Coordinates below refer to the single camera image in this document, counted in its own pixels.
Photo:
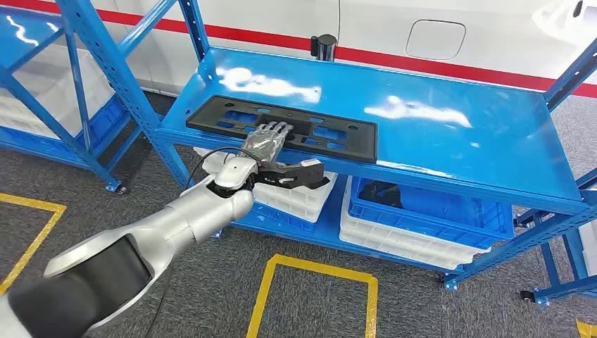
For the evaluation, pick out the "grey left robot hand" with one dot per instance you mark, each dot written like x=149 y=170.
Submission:
x=266 y=144

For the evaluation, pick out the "long black plastic part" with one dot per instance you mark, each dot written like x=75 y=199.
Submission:
x=210 y=116

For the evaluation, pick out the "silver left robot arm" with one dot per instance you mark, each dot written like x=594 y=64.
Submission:
x=186 y=219

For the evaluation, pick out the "small black plastic part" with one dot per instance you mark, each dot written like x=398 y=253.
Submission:
x=380 y=193

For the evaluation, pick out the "white plastic crate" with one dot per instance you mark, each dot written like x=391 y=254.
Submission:
x=396 y=235
x=289 y=212
x=42 y=84
x=590 y=247
x=298 y=196
x=396 y=250

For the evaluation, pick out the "blue plastic crate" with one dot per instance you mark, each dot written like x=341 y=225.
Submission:
x=420 y=228

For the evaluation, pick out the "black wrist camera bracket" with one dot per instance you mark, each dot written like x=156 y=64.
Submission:
x=298 y=177

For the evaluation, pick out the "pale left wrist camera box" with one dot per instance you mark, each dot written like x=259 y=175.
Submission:
x=311 y=163

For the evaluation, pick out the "black chrome stanchion post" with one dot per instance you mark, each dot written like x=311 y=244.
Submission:
x=326 y=46

